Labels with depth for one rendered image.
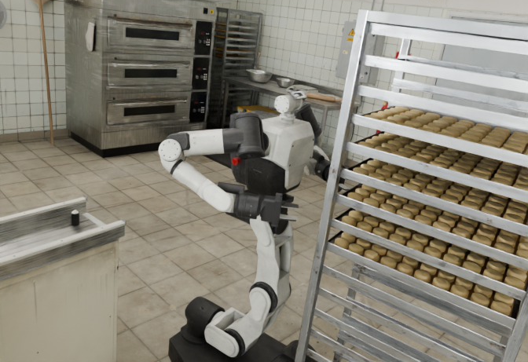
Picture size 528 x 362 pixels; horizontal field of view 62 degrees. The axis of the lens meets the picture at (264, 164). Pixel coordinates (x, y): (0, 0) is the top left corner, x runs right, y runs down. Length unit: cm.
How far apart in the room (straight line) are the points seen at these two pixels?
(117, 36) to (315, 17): 269
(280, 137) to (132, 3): 378
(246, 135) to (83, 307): 96
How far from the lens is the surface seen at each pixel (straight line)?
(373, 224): 156
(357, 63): 135
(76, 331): 202
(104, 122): 524
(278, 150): 165
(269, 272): 194
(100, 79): 514
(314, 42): 632
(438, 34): 131
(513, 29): 125
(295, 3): 660
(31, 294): 181
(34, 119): 604
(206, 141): 156
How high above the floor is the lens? 176
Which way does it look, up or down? 18 degrees down
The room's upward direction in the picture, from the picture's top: 7 degrees clockwise
